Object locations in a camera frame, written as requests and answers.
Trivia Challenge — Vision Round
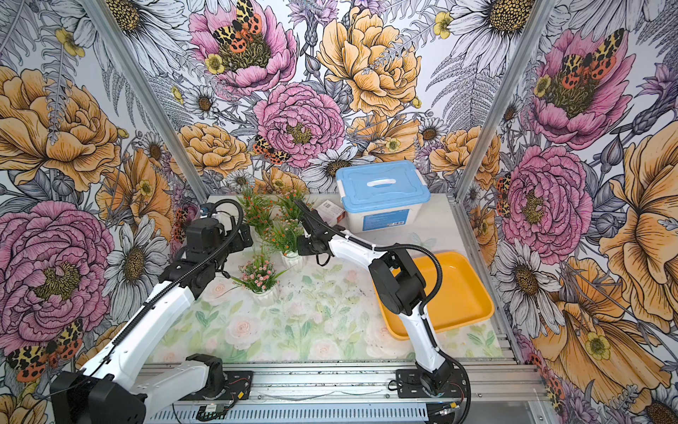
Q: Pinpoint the green potted plant back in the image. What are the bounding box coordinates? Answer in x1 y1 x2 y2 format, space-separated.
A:
275 190 307 222

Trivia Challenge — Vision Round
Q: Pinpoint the orange bud potted plant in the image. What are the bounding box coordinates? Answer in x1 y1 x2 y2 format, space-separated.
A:
264 219 304 270

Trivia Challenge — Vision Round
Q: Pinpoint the red flower potted plant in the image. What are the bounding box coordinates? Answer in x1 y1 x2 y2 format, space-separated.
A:
238 188 274 238

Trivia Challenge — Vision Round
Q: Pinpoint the pink flower potted plant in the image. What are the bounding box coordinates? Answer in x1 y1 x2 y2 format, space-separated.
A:
231 251 286 307

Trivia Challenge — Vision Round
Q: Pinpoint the yellow plastic tray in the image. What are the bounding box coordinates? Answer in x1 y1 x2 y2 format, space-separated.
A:
380 251 494 341

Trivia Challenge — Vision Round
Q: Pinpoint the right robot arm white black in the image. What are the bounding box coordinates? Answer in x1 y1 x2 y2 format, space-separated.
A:
295 201 471 400

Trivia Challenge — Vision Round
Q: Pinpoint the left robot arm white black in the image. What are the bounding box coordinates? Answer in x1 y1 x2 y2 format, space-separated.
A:
49 199 252 423

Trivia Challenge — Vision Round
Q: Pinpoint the blue lid storage box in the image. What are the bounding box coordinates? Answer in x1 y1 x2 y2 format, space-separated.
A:
337 161 431 233

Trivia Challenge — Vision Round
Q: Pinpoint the red white small carton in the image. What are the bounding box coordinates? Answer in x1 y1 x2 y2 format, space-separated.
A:
315 200 346 227

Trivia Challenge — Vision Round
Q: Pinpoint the floral table mat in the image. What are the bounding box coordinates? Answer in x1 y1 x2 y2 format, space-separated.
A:
151 257 504 365

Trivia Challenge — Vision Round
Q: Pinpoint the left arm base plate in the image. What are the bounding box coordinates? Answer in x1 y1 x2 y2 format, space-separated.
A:
181 370 254 401

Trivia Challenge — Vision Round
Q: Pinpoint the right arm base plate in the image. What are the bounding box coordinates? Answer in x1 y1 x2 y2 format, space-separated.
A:
388 367 471 399

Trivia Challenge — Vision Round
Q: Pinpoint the white vented cable duct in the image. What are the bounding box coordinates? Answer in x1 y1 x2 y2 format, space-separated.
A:
148 403 429 423

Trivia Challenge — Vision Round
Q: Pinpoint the aluminium front rail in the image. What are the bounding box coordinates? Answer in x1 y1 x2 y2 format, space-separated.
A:
224 360 547 404

